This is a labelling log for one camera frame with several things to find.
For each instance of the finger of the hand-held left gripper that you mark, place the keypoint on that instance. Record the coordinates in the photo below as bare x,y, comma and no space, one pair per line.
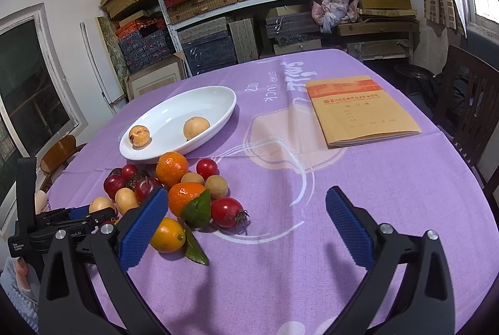
102,217
80,212

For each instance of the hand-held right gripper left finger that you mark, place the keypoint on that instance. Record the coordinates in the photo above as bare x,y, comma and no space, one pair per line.
142,230

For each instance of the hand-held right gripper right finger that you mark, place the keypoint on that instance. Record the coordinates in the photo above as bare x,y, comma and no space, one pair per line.
349,230

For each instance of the small yellow potato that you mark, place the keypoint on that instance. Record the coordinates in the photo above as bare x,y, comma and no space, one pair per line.
102,205
126,201

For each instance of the yellow-orange kumquat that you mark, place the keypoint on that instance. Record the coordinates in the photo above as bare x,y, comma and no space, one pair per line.
167,235

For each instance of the red plum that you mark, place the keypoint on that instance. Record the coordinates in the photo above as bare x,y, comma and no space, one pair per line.
147,190
114,186

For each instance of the dark water chestnut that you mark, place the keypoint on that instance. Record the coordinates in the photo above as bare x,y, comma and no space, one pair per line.
137,178
114,171

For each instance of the red cherry tomato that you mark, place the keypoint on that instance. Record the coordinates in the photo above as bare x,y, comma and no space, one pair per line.
206,168
129,171

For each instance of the brown longan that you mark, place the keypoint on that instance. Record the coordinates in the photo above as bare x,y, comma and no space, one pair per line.
192,178
216,186

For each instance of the white oval plate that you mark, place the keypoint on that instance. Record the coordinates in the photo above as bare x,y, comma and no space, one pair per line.
175,111

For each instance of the person's left forearm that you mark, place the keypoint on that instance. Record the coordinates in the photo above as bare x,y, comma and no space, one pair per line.
11,302

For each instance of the person's left hand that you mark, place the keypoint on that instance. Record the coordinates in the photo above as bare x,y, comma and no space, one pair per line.
22,270

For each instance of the light brown wooden chair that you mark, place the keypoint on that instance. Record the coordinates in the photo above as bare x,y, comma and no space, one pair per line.
58,152

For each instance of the purple printed tablecloth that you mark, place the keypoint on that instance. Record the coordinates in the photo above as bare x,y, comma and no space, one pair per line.
273,265

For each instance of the large red tomato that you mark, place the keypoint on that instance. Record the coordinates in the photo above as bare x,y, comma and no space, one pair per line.
228,212

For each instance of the blemished tan round fruit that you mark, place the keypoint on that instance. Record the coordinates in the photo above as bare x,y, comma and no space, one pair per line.
139,136

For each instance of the brown paper notebook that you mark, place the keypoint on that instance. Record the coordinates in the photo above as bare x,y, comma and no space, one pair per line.
362,113

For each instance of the white framed window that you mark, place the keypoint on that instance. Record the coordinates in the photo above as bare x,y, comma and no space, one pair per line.
31,78

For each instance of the white board panel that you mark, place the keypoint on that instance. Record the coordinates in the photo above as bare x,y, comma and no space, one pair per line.
101,62

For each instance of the green marbled panel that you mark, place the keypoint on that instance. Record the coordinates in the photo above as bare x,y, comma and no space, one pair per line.
117,54

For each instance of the dark metal bowl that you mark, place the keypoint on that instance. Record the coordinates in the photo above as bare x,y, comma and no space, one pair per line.
413,71

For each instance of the stack of blue floral boxes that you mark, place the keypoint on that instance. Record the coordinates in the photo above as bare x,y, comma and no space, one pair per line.
142,46

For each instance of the dark wooden chair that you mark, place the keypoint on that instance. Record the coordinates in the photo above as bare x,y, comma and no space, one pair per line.
467,85

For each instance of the stack of dark grey boxes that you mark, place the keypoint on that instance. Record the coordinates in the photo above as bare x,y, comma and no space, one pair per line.
210,50

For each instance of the pink crumpled plastic bag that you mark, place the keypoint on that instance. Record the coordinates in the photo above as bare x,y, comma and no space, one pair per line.
331,11

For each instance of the grey metal shelf rack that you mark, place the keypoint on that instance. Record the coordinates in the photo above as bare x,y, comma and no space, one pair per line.
161,0

